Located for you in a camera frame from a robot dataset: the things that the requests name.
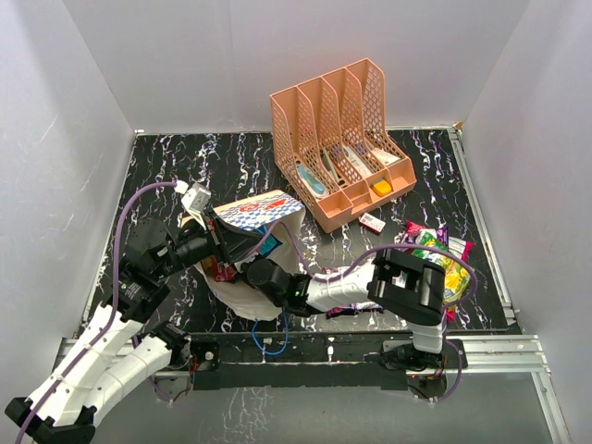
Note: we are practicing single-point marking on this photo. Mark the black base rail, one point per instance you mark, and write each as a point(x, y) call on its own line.
point(308, 360)

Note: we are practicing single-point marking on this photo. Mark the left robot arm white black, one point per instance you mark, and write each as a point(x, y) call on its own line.
point(88, 382)

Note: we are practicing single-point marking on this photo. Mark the small red white box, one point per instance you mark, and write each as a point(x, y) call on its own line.
point(372, 223)

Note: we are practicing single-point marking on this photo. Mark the blue white item in organizer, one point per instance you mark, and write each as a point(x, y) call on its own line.
point(312, 182)

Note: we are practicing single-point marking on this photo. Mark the white packet in organizer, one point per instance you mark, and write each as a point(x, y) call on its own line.
point(385, 158)

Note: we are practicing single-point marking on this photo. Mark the striped packet in organizer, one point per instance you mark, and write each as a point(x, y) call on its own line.
point(350, 163)

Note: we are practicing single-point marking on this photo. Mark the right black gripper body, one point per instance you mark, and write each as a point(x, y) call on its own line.
point(243, 272)

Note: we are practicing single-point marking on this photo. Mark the orange plastic file organizer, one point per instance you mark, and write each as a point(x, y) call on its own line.
point(344, 107)

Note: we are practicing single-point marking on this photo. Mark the blue checkered paper bag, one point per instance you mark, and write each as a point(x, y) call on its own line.
point(272, 213)

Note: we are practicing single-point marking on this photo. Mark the aluminium frame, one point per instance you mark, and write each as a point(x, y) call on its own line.
point(503, 396)

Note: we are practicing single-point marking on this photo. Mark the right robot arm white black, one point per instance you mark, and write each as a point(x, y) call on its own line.
point(407, 286)

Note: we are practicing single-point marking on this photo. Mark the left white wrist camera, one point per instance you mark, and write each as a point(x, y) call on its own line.
point(195, 200)

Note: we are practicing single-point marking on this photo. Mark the yellow item in organizer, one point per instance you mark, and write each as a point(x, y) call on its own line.
point(381, 187)

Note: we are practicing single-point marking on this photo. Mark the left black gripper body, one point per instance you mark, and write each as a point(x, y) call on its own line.
point(191, 248)

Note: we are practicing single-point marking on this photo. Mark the blue snack packet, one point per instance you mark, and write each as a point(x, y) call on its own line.
point(269, 245)

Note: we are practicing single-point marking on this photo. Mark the green yellow snack packet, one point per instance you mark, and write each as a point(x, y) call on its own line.
point(435, 258)

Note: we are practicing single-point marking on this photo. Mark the red snack packet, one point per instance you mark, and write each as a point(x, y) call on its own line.
point(224, 273)

